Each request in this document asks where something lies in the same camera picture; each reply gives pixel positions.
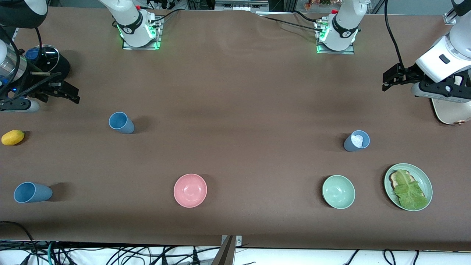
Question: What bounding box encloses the light green bowl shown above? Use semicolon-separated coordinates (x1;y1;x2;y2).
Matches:
322;174;356;209

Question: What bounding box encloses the black looping floor cable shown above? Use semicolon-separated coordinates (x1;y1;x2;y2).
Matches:
0;221;39;265

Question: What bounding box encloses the aluminium frame with grey box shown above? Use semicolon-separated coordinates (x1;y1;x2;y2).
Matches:
215;0;269;11

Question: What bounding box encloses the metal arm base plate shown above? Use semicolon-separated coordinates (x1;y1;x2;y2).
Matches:
122;17;162;50
316;20;355;55

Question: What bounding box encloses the blue cup with tissue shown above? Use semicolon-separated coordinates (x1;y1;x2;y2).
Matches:
343;130;371;152

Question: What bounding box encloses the black base cable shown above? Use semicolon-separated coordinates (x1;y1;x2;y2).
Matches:
149;8;183;23
262;15;324;33
293;10;321;24

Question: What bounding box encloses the light green plate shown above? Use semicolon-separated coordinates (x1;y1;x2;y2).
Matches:
384;163;433;212

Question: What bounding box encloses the black pot with blue handle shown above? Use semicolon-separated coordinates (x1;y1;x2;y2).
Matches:
24;45;70;84

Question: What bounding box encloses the grey camera pole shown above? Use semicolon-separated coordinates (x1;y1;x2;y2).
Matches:
210;236;236;265

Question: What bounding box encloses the yellow lemon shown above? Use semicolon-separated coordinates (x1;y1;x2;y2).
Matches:
1;130;25;146

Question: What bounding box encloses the toasted bread slice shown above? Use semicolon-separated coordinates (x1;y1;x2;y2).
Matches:
389;170;418;192

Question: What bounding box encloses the pink bowl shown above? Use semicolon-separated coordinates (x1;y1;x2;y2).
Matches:
173;173;208;208

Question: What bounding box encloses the table cover cloth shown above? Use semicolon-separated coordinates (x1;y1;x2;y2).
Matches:
0;7;471;251

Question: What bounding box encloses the green lettuce leaf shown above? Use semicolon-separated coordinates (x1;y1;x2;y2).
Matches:
394;169;429;209

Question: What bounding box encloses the glass lid with blue knob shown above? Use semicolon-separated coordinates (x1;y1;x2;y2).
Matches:
25;45;60;74

